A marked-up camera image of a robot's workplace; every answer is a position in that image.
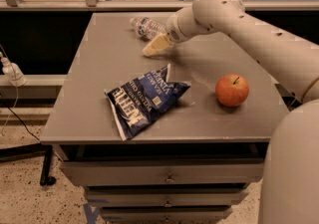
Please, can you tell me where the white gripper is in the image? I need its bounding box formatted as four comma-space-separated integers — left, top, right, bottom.
143, 7, 214, 57

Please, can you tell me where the clear plastic water bottle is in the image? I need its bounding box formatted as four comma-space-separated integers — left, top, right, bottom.
130, 17, 165, 40

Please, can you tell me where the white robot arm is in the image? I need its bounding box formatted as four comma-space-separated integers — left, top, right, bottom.
144, 0, 319, 224

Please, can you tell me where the blue kettle chips bag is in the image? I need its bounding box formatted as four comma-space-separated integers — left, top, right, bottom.
105, 65, 190, 141

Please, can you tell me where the red apple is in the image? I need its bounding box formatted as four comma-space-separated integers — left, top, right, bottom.
215, 74, 249, 108

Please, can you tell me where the grey drawer cabinet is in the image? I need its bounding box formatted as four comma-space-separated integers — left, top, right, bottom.
41, 13, 287, 224

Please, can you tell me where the black stand leg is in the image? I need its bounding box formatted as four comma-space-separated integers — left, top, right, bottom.
0, 143, 57, 187

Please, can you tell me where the black cable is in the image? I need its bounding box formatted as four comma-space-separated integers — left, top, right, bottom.
0, 44, 42, 142

